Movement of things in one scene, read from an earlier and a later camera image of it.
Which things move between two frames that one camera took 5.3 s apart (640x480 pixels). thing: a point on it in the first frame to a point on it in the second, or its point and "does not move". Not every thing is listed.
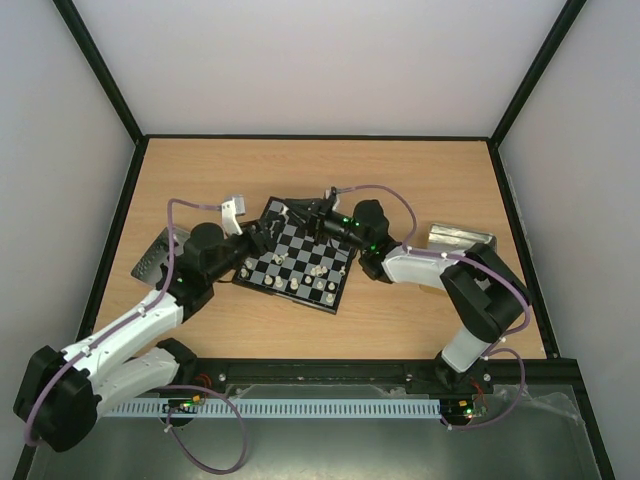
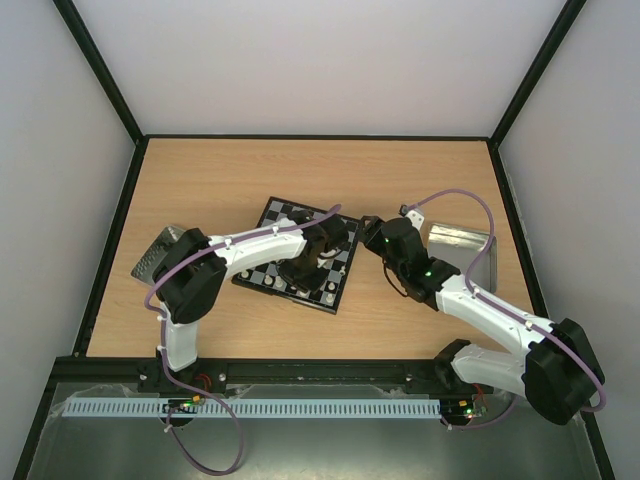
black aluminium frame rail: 368,378 does not move
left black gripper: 263,243 to 311,285
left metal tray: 148,269 does not move
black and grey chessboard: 312,271 does not move
